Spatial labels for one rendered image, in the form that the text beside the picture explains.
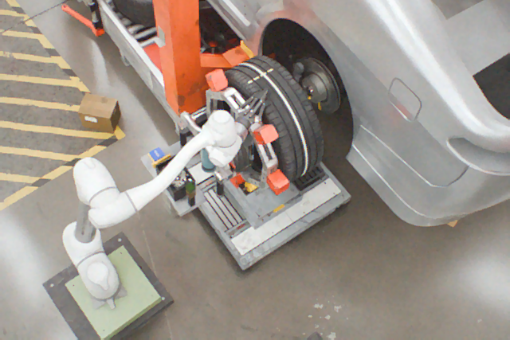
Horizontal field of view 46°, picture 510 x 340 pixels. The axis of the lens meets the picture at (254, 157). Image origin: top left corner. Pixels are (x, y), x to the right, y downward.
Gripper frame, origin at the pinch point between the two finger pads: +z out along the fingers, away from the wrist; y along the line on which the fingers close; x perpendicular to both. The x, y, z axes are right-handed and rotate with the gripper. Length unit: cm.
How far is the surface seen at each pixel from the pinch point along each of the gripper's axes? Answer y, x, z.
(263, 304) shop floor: 47, -114, -55
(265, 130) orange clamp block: 10.1, -2.2, -14.4
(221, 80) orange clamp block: -23.6, -11.8, 2.9
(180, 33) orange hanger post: -51, -2, 9
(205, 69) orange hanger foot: -44, -42, 22
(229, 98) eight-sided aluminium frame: -13.9, -8.3, -5.3
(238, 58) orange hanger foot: -36, -56, 48
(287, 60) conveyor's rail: -19, -91, 87
